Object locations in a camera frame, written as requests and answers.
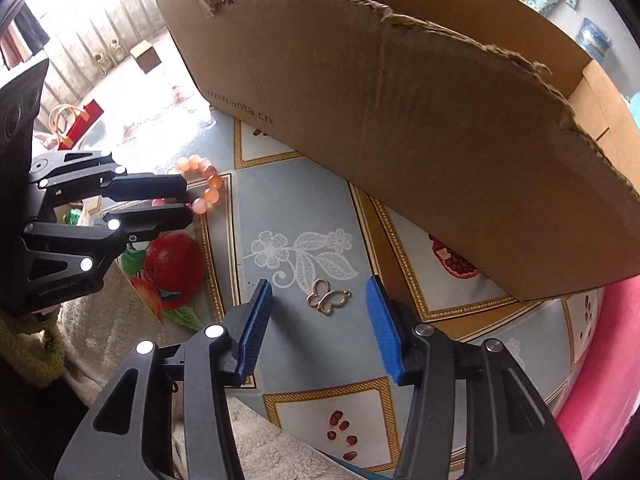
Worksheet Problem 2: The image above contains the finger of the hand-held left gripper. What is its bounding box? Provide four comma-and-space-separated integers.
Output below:
29, 150, 189, 207
14, 203, 195, 317

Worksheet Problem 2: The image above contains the white balcony railing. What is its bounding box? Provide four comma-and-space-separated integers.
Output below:
25, 0, 173, 111

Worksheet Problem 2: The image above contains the person's left forearm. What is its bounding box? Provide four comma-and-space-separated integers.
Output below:
0, 307, 66, 388

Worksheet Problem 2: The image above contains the gold butterfly outline pendant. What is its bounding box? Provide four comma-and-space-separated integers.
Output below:
306, 279, 354, 317

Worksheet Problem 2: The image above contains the pink bead bracelet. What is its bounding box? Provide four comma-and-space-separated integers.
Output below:
176, 156, 224, 214

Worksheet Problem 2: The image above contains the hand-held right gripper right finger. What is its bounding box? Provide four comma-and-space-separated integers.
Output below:
366, 275, 582, 480

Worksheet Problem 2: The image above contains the red gift bag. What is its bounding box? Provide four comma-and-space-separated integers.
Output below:
47, 100, 104, 144

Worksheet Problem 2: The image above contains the blue water dispenser bottle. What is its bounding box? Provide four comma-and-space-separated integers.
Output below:
575, 17, 614, 56

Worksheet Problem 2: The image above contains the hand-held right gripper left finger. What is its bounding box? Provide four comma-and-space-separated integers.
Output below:
54, 278, 274, 480

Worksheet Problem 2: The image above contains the pink floral blanket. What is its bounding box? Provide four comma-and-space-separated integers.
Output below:
555, 272, 640, 480

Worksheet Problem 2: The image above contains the large brown cardboard box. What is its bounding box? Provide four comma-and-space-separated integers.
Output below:
155, 0, 640, 303

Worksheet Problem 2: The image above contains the small brown cardboard box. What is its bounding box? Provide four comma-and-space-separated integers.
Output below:
129, 40, 164, 75

